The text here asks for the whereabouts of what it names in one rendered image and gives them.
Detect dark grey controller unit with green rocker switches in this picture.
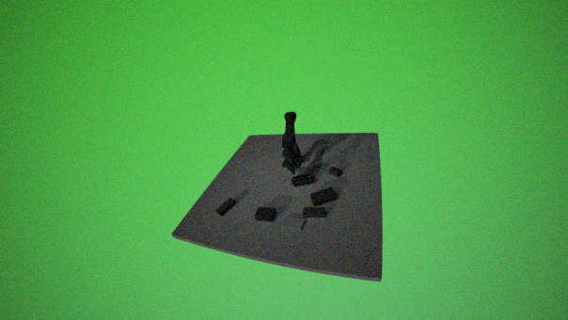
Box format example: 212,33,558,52
292,173,314,186

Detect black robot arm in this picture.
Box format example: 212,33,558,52
282,112,304,163

